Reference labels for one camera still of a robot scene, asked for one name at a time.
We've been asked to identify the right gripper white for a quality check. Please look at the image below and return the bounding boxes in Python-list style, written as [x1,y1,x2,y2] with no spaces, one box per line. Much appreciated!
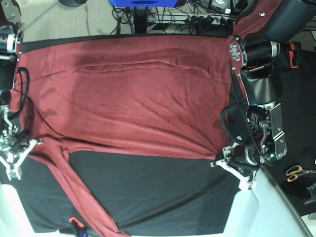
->
[0,139,43,180]

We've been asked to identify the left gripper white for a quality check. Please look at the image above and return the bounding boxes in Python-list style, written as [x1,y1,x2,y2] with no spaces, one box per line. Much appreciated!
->
[210,143,257,193]

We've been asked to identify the red long-sleeve T-shirt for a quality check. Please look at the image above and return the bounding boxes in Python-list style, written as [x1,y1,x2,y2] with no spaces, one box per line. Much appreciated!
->
[19,35,230,237]

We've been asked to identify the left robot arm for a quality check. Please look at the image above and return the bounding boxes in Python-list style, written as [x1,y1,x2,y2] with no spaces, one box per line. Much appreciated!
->
[215,0,316,192]

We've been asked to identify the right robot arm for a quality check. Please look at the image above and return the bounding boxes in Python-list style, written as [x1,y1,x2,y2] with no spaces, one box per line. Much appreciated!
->
[0,0,42,180]

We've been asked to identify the white foam block right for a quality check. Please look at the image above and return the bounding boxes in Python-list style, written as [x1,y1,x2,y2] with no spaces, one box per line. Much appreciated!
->
[223,168,313,237]

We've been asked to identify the white foam block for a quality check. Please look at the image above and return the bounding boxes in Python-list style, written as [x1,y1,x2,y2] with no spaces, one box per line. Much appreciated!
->
[0,184,60,237]
[223,168,313,237]

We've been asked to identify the white foam block left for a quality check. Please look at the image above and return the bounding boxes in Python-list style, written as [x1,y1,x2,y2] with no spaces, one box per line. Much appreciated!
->
[0,184,60,237]

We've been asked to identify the orange clamp at bottom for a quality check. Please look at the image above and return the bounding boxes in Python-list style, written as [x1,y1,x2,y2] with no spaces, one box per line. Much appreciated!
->
[68,217,84,228]

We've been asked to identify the black table cloth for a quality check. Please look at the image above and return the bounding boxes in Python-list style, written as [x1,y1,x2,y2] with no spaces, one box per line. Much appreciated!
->
[0,34,316,234]

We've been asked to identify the orange and black clamp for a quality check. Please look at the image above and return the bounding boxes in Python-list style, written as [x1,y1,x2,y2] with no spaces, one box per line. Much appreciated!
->
[289,41,301,69]

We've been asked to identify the blue plastic bin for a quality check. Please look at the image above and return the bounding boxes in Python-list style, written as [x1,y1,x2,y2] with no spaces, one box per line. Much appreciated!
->
[109,0,178,7]

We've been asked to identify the yellow-handled scissors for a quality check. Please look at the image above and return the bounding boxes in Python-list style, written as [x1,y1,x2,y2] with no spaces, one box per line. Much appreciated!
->
[285,165,316,183]

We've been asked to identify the black metal bracket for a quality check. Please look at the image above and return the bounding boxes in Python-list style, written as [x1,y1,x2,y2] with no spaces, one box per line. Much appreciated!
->
[304,183,316,205]

